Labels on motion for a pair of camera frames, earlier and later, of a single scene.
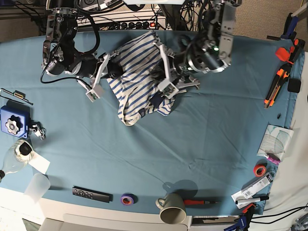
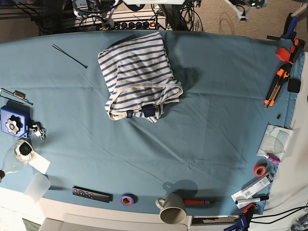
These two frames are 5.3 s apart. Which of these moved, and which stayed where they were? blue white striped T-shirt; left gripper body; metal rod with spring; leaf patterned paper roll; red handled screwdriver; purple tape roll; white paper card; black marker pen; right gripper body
Moved: blue white striped T-shirt; right gripper body; left gripper body
Stayed: black marker pen; purple tape roll; red handled screwdriver; metal rod with spring; white paper card; leaf patterned paper roll
